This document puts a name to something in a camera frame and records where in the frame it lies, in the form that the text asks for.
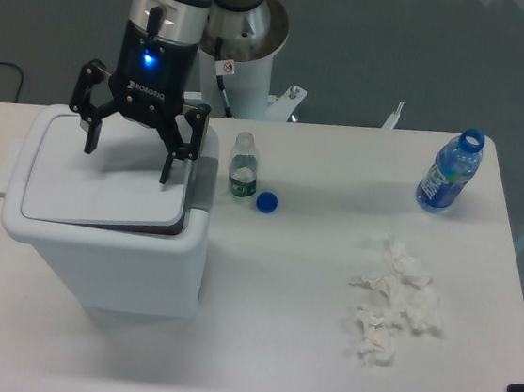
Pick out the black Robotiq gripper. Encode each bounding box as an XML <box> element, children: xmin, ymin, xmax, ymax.
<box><xmin>69</xmin><ymin>21</ymin><xmax>212</xmax><ymax>185</ymax></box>

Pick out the crumpled white tissue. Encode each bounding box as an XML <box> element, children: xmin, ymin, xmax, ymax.
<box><xmin>350</xmin><ymin>273</ymin><xmax>405</xmax><ymax>306</ymax></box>
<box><xmin>405</xmin><ymin>286</ymin><xmax>442</xmax><ymax>334</ymax></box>
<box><xmin>388</xmin><ymin>238</ymin><xmax>432</xmax><ymax>289</ymax></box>
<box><xmin>357</xmin><ymin>305</ymin><xmax>402</xmax><ymax>367</ymax></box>

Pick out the crumpled white tissue bottom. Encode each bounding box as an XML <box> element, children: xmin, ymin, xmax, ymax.
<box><xmin>357</xmin><ymin>305</ymin><xmax>402</xmax><ymax>367</ymax></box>

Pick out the blue labelled water bottle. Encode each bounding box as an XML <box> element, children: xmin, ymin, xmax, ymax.
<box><xmin>416</xmin><ymin>128</ymin><xmax>485</xmax><ymax>213</ymax></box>

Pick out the white plastic trash can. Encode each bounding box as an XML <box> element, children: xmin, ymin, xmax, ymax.
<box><xmin>1</xmin><ymin>104</ymin><xmax>220</xmax><ymax>318</ymax></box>

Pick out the small clear empty bottle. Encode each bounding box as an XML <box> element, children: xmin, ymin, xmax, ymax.
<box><xmin>228</xmin><ymin>132</ymin><xmax>260</xmax><ymax>198</ymax></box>

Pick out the crumpled white tissue right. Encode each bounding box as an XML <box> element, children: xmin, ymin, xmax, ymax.
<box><xmin>405</xmin><ymin>286</ymin><xmax>442</xmax><ymax>334</ymax></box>

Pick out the blue bottle cap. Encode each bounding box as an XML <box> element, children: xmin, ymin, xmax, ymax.
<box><xmin>255</xmin><ymin>191</ymin><xmax>278</xmax><ymax>214</ymax></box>

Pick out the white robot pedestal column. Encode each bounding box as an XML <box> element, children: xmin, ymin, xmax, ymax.
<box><xmin>198</xmin><ymin>50</ymin><xmax>273</xmax><ymax>120</ymax></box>

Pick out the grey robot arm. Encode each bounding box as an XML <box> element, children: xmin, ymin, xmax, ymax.
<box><xmin>69</xmin><ymin>0</ymin><xmax>289</xmax><ymax>183</ymax></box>

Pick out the crumpled white tissue left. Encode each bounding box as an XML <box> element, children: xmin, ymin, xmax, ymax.
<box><xmin>350</xmin><ymin>273</ymin><xmax>405</xmax><ymax>306</ymax></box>

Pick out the crumpled white tissue top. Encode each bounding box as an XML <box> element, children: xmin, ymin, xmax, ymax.
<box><xmin>388</xmin><ymin>238</ymin><xmax>432</xmax><ymax>289</ymax></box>

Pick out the white trash can lid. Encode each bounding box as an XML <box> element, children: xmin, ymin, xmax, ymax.
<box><xmin>21</xmin><ymin>113</ymin><xmax>193</xmax><ymax>232</ymax></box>

